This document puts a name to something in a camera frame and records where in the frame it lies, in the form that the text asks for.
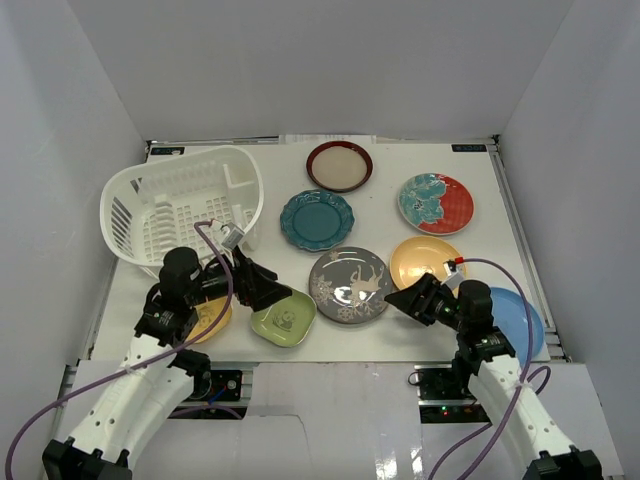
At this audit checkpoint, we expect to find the dark red rimmed plate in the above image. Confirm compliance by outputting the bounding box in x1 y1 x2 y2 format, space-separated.
306 140 374 193

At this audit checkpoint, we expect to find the green square panda dish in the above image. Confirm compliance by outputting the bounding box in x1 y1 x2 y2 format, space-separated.
250 290 317 348

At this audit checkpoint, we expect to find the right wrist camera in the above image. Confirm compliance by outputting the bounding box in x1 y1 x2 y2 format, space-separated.
443 260 465 291

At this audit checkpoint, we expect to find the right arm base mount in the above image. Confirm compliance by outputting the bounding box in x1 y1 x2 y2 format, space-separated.
407 366 490 425

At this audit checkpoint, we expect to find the pale orange round plate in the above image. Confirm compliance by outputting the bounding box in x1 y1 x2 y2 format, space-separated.
389 236 461 290

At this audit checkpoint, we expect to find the red and teal floral plate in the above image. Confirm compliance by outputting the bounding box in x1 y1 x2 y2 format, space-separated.
397 173 475 236

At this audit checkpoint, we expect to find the white plastic dish bin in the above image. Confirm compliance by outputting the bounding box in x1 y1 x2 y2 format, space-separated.
100 144 264 277

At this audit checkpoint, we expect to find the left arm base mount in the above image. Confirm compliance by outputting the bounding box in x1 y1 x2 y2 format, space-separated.
170 369 251 420

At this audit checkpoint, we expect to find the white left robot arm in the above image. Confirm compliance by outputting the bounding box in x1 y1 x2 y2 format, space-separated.
42 247 292 479

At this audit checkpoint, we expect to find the grey reindeer plate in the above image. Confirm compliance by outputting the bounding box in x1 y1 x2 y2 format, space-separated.
308 247 393 325

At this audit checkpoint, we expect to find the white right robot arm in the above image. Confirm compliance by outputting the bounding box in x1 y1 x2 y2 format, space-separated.
385 274 603 479

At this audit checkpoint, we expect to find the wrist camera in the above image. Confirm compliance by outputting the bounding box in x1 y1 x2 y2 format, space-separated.
211 220 245 250
443 260 465 291

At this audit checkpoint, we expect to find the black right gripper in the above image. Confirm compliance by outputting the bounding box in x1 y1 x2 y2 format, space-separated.
384 273 468 333

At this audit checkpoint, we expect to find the light blue plate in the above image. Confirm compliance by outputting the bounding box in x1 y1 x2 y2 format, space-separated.
491 287 544 366

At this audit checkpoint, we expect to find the yellow square panda dish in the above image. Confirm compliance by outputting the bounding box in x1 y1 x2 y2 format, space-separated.
187 298 232 344

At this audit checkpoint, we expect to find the teal scalloped plate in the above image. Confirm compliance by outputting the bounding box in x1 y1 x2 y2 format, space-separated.
279 189 355 252

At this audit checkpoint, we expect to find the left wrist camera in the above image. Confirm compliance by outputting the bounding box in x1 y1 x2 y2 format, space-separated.
211 220 245 250

